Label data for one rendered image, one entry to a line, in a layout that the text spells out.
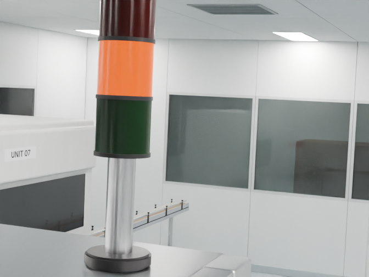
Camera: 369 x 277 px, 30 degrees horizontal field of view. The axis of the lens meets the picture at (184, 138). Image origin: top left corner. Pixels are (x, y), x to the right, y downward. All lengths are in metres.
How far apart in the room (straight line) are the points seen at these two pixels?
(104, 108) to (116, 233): 0.11
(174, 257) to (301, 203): 8.09
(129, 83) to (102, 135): 0.05
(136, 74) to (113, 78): 0.02
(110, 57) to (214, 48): 8.40
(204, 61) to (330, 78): 1.64
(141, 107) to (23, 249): 0.19
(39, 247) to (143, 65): 0.22
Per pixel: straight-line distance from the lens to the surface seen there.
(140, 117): 0.59
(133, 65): 0.59
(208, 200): 9.06
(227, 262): 0.66
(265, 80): 8.76
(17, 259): 0.65
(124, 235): 0.62
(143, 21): 0.60
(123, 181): 0.61
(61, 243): 0.71
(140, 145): 0.60
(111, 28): 0.59
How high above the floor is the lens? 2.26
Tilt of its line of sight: 4 degrees down
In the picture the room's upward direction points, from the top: 3 degrees clockwise
